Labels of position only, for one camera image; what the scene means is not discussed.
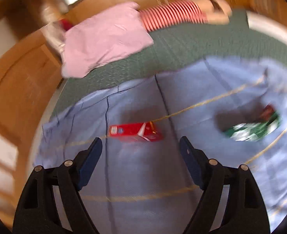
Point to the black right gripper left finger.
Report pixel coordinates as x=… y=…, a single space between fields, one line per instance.
x=50 y=201

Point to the light blue striped sheet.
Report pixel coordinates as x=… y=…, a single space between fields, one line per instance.
x=145 y=187

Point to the white flat board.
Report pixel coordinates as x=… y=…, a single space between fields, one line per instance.
x=267 y=26

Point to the wooden bunk bed frame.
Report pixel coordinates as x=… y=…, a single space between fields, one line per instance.
x=31 y=82

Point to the pink pillow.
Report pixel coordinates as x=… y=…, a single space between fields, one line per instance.
x=112 y=35

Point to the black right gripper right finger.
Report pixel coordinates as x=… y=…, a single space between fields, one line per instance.
x=231 y=201

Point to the green wrapper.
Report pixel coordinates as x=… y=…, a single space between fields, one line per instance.
x=268 y=121

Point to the green woven bed mat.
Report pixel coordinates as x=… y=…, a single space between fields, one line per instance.
x=175 y=48

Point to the striped plush doll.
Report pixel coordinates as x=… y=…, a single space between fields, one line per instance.
x=186 y=11

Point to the red cigarette pack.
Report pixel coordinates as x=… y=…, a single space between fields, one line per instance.
x=146 y=132

